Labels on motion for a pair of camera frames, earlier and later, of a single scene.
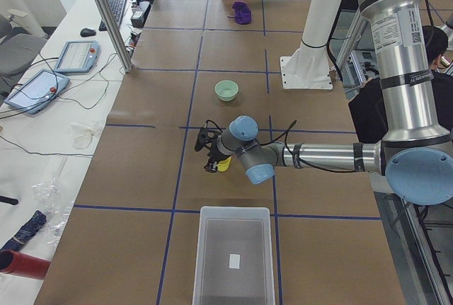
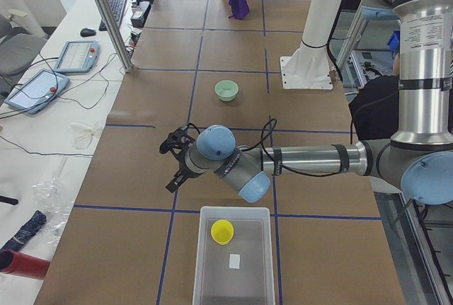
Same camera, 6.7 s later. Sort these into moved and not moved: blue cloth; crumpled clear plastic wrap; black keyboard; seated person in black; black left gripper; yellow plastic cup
Moved: yellow plastic cup; black left gripper
Not moved: seated person in black; crumpled clear plastic wrap; blue cloth; black keyboard
